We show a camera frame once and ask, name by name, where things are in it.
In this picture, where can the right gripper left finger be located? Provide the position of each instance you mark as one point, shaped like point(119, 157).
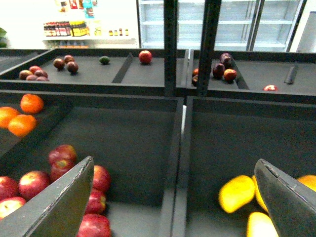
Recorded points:
point(58, 210)

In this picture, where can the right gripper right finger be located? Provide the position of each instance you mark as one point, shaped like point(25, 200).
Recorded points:
point(291, 205)

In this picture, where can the yellow mango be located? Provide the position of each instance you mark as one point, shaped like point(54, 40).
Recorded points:
point(236, 193)
point(258, 195)
point(260, 225)

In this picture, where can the yellow mango behind finger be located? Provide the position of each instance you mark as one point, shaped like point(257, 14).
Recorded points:
point(258, 195)

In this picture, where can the green avocado far tray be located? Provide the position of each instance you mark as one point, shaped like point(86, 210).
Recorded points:
point(104, 60)

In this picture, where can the red apple bottom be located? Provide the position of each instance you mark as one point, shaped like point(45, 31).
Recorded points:
point(94, 225)

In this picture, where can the red apple left large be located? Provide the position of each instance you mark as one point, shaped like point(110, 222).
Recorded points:
point(32, 183)

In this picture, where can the red apple middle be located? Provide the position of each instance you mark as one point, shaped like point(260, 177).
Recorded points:
point(59, 168)

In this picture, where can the red apple upper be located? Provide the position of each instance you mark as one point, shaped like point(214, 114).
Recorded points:
point(65, 151)

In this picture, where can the orange fruit front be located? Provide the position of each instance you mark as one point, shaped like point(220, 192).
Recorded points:
point(22, 125)

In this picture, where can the orange fruit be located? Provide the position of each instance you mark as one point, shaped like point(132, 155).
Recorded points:
point(31, 103)
point(6, 115)
point(22, 125)

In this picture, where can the orange fruit left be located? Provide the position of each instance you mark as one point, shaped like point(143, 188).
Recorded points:
point(6, 115)

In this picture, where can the orange fruit top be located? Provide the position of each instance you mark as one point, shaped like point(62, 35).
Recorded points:
point(31, 103)

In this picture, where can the red apple far tray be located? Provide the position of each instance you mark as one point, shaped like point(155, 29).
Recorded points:
point(145, 57)

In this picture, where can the glass door refrigerator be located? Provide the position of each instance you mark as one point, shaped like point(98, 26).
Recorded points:
point(244, 25)

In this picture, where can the white product shelf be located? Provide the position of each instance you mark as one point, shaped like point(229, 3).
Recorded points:
point(92, 23)

